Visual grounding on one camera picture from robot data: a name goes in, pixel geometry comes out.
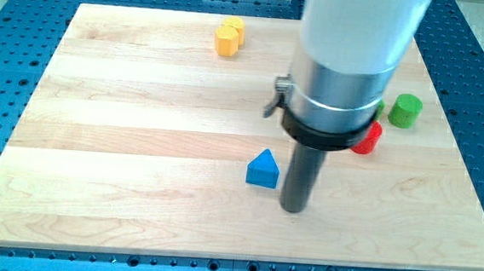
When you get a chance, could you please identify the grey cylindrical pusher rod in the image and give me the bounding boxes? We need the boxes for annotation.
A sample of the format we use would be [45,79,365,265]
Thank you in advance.
[279,144,327,213]

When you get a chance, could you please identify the blue triangle block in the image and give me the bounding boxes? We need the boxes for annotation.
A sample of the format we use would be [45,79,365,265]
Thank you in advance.
[245,148,279,189]

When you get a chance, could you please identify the red cylinder block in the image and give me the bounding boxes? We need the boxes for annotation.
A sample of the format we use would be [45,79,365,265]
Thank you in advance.
[350,121,383,154]

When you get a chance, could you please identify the hidden green block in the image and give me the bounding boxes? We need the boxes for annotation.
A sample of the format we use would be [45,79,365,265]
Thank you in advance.
[375,99,385,121]

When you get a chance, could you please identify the rear yellow hexagon block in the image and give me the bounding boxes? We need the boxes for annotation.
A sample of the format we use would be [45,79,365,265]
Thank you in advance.
[222,15,245,46]

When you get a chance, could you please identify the front yellow hexagon block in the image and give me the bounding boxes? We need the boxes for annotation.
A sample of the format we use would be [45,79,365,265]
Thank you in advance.
[214,26,239,57]

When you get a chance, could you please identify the yellow hexagon block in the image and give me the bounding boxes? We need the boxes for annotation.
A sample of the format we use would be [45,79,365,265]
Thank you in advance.
[214,26,239,57]
[222,15,245,46]

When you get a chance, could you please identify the wooden board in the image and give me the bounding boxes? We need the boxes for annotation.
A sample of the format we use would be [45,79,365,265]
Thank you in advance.
[0,4,484,271]

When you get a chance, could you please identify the green cylinder block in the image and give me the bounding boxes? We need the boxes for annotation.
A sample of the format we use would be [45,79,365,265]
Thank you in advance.
[388,94,424,129]

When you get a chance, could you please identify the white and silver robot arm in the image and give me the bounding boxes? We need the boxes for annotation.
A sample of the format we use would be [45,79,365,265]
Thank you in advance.
[264,0,432,152]

